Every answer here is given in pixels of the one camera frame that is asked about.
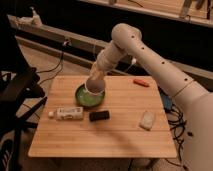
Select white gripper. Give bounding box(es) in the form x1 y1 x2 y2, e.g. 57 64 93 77
89 41 127 80

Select wooden table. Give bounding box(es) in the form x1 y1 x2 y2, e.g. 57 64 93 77
28 76 177 158

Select green ceramic bowl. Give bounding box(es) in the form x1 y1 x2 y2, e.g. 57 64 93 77
75 84 105 107

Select white spray bottle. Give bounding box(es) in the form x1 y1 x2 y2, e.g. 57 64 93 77
31 7 43 27

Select grey metal rail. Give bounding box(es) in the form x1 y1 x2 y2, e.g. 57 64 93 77
8 15 213 91

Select white plastic bottle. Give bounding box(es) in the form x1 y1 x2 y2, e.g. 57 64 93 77
48 107 83 120

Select white sponge block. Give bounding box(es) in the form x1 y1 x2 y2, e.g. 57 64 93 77
139 111 155 130

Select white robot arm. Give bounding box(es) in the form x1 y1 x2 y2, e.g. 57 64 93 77
90 23 213 171

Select black rectangular block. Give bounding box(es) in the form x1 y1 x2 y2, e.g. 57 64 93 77
89 111 110 122

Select orange marker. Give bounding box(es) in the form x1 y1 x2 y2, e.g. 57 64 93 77
133 79 149 87

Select blue box on floor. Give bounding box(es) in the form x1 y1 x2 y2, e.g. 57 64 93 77
161 94 172 110

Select black floor cables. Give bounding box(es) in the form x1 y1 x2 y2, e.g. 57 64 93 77
165 103 194 168

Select black tripod stand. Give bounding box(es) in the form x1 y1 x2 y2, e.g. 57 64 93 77
0 68 47 171

